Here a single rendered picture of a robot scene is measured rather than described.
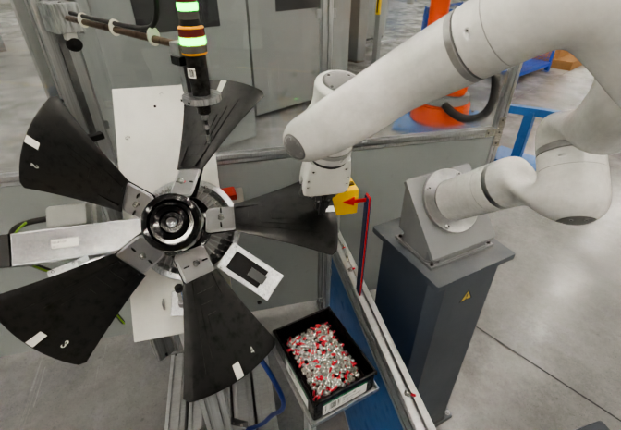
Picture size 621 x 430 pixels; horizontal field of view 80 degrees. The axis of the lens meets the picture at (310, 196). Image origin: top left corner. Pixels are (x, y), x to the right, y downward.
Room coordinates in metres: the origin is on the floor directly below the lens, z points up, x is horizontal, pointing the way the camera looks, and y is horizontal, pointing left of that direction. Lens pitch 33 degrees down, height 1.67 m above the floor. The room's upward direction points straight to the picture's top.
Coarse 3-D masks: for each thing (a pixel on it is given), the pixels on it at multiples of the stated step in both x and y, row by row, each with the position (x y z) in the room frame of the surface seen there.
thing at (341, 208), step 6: (348, 186) 0.99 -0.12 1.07; (354, 186) 1.00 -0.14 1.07; (342, 192) 0.97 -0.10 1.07; (348, 192) 0.97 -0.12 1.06; (354, 192) 0.97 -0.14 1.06; (336, 198) 0.96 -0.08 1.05; (342, 198) 0.97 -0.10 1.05; (348, 198) 0.97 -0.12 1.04; (336, 204) 0.96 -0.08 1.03; (342, 204) 0.97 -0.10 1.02; (348, 204) 0.97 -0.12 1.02; (354, 204) 0.97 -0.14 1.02; (336, 210) 0.96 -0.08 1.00; (342, 210) 0.97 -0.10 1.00; (348, 210) 0.97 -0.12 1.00; (354, 210) 0.97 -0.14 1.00
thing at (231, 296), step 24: (192, 288) 0.55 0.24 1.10; (216, 288) 0.58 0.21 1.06; (192, 312) 0.51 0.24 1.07; (216, 312) 0.53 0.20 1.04; (240, 312) 0.57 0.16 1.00; (192, 336) 0.47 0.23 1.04; (216, 336) 0.49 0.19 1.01; (240, 336) 0.52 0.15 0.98; (264, 336) 0.55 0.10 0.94; (192, 360) 0.44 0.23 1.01; (216, 360) 0.46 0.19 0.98; (240, 360) 0.48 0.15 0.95; (192, 384) 0.41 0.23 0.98; (216, 384) 0.43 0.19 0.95
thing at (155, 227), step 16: (144, 208) 0.61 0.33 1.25; (160, 208) 0.62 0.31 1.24; (176, 208) 0.62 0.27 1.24; (192, 208) 0.63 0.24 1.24; (144, 224) 0.59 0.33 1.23; (160, 224) 0.60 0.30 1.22; (192, 224) 0.61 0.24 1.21; (160, 240) 0.58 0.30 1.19; (176, 240) 0.59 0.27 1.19; (192, 240) 0.58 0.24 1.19; (208, 240) 0.68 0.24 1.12
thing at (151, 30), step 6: (156, 0) 0.74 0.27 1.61; (156, 6) 0.74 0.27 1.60; (72, 12) 1.02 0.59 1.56; (156, 12) 0.74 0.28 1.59; (78, 18) 0.98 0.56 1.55; (84, 18) 0.99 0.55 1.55; (90, 18) 0.95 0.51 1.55; (96, 18) 0.92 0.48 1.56; (102, 18) 0.91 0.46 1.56; (156, 18) 0.74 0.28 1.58; (108, 24) 0.87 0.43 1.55; (114, 24) 0.87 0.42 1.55; (120, 24) 0.84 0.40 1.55; (126, 24) 0.83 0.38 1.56; (150, 24) 0.76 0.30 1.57; (156, 24) 0.75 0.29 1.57; (138, 30) 0.80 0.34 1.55; (144, 30) 0.78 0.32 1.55; (150, 30) 0.76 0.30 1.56; (156, 30) 0.77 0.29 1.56; (150, 36) 0.76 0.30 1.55; (150, 42) 0.76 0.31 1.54
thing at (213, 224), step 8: (216, 208) 0.71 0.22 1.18; (224, 208) 0.71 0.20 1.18; (232, 208) 0.71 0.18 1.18; (208, 216) 0.68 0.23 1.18; (216, 216) 0.68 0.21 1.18; (224, 216) 0.68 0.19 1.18; (232, 216) 0.68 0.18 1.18; (208, 224) 0.65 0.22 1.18; (216, 224) 0.65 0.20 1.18; (224, 224) 0.65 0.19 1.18; (232, 224) 0.65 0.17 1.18
